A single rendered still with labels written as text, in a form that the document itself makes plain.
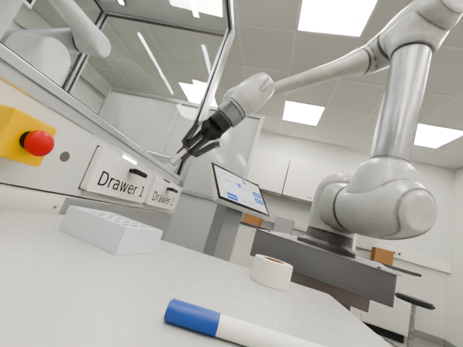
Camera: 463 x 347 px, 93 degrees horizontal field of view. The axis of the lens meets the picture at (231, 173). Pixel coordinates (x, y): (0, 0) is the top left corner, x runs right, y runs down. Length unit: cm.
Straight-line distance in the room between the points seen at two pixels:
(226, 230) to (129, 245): 124
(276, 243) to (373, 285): 26
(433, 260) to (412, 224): 432
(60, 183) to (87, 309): 41
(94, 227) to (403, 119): 77
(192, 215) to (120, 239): 204
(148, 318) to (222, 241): 138
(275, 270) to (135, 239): 23
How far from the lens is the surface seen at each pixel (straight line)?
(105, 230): 36
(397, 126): 78
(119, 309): 21
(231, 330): 20
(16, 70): 50
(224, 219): 154
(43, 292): 22
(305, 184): 401
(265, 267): 41
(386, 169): 70
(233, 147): 243
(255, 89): 78
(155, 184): 89
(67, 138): 57
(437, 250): 507
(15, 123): 45
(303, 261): 72
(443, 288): 511
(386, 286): 72
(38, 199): 57
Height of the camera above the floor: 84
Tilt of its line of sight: 12 degrees up
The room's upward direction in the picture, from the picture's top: 17 degrees clockwise
